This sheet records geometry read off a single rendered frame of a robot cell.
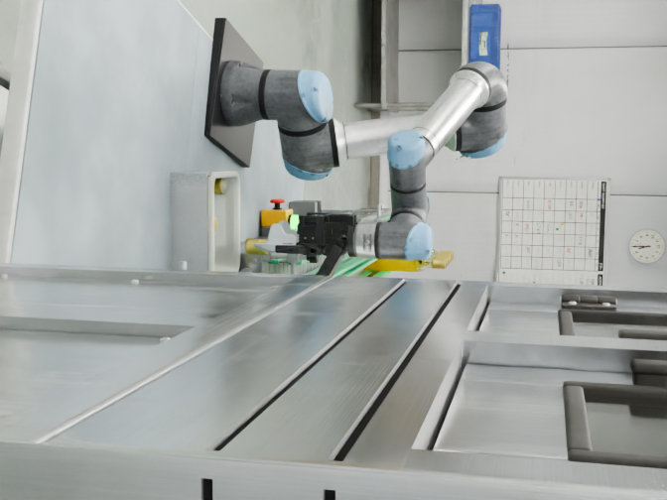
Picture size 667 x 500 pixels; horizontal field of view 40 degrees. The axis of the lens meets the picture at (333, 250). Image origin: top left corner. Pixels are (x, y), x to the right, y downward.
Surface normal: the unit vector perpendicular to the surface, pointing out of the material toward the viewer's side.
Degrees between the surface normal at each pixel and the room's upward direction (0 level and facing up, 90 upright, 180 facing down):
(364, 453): 90
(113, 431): 90
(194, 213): 90
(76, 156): 0
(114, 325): 90
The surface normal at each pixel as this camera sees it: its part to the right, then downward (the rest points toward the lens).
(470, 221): -0.22, 0.10
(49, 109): 0.97, 0.03
